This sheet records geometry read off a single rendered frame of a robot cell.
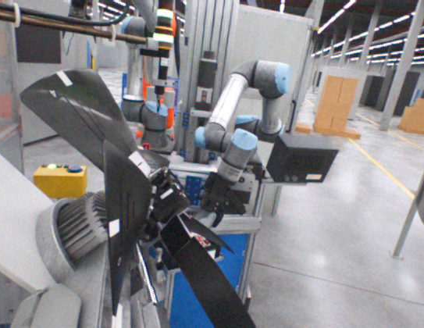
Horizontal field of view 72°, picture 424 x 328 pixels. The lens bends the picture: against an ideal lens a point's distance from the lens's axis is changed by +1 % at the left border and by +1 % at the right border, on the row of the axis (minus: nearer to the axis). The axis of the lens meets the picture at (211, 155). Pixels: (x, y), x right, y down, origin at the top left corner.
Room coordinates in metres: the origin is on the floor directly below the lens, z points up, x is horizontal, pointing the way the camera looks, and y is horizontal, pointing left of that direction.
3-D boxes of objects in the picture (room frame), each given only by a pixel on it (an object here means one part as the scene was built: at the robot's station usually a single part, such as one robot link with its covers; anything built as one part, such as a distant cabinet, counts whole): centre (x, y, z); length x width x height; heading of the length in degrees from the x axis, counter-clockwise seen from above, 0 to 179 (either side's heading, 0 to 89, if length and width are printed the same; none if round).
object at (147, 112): (1.57, 0.34, 1.20); 0.13 x 0.12 x 0.14; 79
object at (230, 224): (1.10, 0.16, 0.82); 0.90 x 0.04 x 0.08; 107
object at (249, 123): (1.59, -0.17, 1.20); 0.13 x 0.12 x 0.14; 73
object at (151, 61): (0.72, 0.15, 1.50); 0.09 x 0.07 x 0.10; 142
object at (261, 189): (1.23, -0.25, 0.96); 0.03 x 0.03 x 0.20; 17
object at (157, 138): (1.57, 0.33, 1.09); 0.15 x 0.15 x 0.10
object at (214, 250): (0.96, 0.04, 0.85); 0.22 x 0.17 x 0.07; 123
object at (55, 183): (0.98, 0.54, 1.02); 0.16 x 0.10 x 0.11; 107
